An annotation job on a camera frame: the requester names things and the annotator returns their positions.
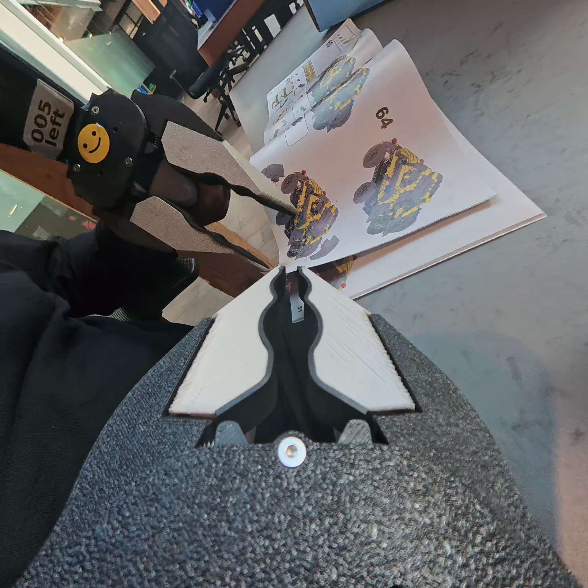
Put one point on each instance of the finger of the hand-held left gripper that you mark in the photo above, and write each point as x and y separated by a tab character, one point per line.
179	225
216	161

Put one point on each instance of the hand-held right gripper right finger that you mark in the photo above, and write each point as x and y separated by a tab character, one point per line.
363	363

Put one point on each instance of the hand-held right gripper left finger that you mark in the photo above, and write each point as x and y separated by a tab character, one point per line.
230	367

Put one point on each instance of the toy brick instruction booklet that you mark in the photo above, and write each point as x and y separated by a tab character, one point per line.
423	147

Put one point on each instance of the person's left forearm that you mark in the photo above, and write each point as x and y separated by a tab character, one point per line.
119	271

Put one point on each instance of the grey desk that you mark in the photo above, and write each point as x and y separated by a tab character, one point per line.
514	322

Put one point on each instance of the person's black clothing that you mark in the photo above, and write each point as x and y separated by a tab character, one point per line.
55	413

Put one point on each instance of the blue cardboard box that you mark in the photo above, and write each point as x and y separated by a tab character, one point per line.
344	11

